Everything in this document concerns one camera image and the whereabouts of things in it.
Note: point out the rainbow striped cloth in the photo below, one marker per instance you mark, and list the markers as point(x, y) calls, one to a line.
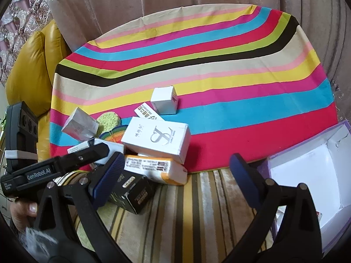
point(219, 87)

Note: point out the silver white box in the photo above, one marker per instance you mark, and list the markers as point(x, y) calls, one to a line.
point(79, 124)

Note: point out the beige striped cushion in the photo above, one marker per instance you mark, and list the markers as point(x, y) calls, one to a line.
point(192, 211)

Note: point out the pink lace curtain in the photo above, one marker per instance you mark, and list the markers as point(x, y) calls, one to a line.
point(19, 19)

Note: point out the purple cardboard storage box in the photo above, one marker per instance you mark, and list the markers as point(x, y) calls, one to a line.
point(301, 175)

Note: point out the white box with orange edge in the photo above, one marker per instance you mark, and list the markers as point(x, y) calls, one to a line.
point(153, 168)

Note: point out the large white logo box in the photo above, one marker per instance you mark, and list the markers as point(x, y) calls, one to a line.
point(156, 137)

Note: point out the person's left hand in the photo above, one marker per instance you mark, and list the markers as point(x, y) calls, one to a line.
point(23, 213)

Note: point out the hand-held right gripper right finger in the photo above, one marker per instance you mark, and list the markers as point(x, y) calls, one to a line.
point(244, 178)

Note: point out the white printed box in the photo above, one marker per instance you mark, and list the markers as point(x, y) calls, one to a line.
point(115, 146)

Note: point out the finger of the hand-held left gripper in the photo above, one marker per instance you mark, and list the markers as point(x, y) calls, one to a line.
point(85, 156)

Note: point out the small white cube box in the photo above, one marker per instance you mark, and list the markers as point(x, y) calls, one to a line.
point(163, 100)

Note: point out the black box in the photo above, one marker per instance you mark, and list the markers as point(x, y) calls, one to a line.
point(134, 191)

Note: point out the yellow leather cushion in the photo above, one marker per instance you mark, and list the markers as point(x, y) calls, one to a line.
point(35, 68)

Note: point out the rainbow round coaster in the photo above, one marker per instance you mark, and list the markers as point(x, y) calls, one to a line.
point(112, 135)

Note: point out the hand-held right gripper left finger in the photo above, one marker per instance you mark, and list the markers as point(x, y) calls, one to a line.
point(109, 175)

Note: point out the green sponge pad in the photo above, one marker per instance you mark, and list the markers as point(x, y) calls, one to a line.
point(109, 120)

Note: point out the grey fur cuff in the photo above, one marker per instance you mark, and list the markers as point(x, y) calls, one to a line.
point(35, 238)

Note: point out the narrow white label box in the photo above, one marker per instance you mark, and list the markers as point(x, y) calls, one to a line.
point(148, 112)

